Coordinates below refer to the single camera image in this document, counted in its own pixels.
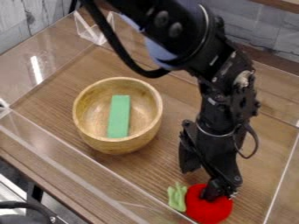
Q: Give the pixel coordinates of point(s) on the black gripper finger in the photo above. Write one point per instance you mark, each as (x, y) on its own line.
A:
(218, 188)
(189, 159)

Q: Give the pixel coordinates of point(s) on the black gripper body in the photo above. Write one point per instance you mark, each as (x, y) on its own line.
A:
(217, 153)

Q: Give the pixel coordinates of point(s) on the red plush fruit green leaves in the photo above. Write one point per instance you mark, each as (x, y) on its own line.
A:
(185, 199)

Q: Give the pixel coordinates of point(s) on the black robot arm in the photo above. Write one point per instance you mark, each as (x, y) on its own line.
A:
(186, 40)

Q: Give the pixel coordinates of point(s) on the green rectangular block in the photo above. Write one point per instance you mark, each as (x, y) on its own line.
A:
(119, 116)

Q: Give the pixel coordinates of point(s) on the wooden bowl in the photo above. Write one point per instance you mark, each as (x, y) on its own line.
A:
(91, 110)

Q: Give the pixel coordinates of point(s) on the black metal table leg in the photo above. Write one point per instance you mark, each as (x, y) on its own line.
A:
(34, 193)

